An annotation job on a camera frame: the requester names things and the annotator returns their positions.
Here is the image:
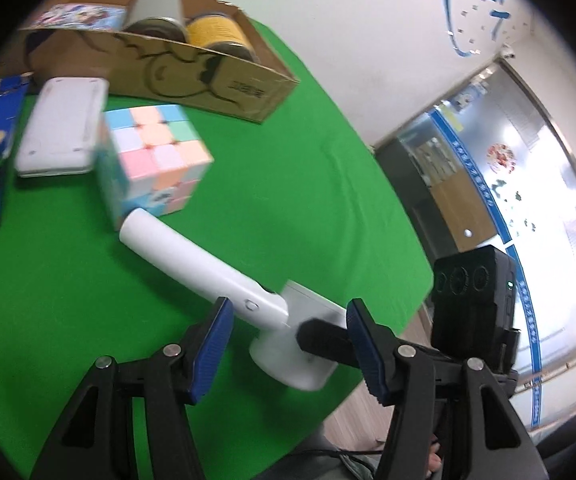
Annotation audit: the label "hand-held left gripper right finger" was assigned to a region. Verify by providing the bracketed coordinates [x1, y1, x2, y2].
[346, 299, 549, 480]

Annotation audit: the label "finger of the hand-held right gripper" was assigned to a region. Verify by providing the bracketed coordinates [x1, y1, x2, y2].
[296, 317, 363, 366]

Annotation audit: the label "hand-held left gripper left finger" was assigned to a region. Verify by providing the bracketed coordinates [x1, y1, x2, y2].
[30, 297, 235, 480]

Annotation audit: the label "white handheld device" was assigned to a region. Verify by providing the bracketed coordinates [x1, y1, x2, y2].
[119, 207, 347, 392]

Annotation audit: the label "brown cardboard box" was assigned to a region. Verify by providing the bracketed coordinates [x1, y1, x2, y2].
[18, 0, 301, 124]

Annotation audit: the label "yellow metal can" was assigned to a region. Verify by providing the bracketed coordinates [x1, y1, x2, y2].
[185, 12, 257, 64]

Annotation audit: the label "grey metal can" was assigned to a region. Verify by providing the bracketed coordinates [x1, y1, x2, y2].
[122, 0, 189, 44]

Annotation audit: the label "cartoon board game box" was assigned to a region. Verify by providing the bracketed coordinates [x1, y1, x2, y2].
[36, 2, 129, 29]

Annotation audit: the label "person's right hand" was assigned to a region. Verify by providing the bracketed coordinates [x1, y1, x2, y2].
[425, 442, 444, 480]

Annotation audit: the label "glass partition with blue stripes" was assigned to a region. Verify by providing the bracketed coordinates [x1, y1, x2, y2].
[374, 57, 576, 433]

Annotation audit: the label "person's grey trousers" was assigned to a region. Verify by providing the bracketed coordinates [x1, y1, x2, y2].
[255, 427, 393, 480]

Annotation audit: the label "pastel puzzle cube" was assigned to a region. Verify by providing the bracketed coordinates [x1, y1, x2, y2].
[95, 103, 215, 232]

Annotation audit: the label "white rectangular case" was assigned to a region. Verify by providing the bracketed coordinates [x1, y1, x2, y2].
[14, 77, 112, 179]

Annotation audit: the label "black cable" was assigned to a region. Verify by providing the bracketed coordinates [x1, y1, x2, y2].
[277, 446, 386, 462]

